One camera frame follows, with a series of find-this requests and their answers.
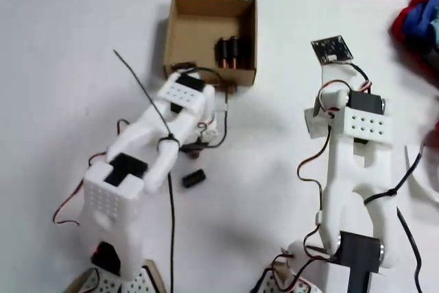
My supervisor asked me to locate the black cable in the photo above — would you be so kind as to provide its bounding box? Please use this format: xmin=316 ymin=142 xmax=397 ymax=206
xmin=390 ymin=141 xmax=427 ymax=293
xmin=167 ymin=172 xmax=176 ymax=293

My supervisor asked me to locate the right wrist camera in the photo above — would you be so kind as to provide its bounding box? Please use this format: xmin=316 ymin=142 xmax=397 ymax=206
xmin=311 ymin=34 xmax=355 ymax=67

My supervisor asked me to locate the cardboard box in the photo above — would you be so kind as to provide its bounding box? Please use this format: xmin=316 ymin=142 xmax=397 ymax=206
xmin=161 ymin=0 xmax=259 ymax=89

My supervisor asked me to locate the red and blue cloth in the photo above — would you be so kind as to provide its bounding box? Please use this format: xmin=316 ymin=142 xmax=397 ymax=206
xmin=390 ymin=0 xmax=439 ymax=65

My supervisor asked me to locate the black sleeve with copper bolt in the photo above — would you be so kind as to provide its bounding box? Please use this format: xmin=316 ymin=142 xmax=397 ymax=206
xmin=215 ymin=36 xmax=229 ymax=68
xmin=226 ymin=35 xmax=240 ymax=69

